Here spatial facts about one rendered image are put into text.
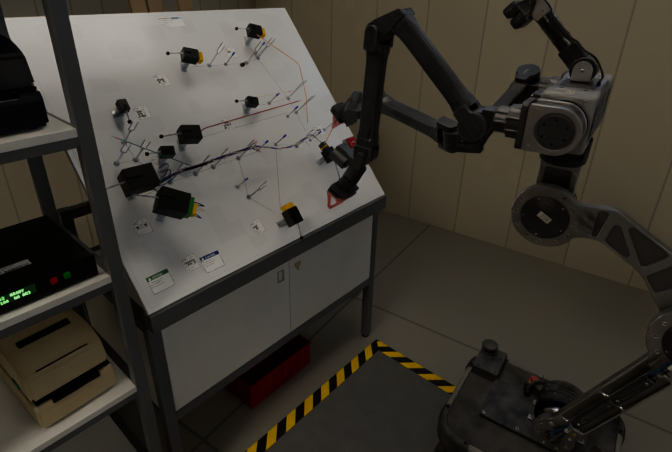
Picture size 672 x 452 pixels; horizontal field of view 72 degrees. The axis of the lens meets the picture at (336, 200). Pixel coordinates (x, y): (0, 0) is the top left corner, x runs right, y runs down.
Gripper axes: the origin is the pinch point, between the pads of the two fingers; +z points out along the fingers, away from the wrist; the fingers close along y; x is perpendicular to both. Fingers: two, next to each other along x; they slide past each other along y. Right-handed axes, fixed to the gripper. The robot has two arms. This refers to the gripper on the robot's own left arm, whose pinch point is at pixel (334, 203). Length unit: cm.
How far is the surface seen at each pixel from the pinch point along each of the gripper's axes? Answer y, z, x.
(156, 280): 57, 23, -17
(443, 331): -79, 80, 71
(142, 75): 24, -3, -78
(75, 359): 83, 36, -14
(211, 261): 38.7, 22.4, -13.5
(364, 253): -44, 47, 14
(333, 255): -21.2, 40.0, 6.6
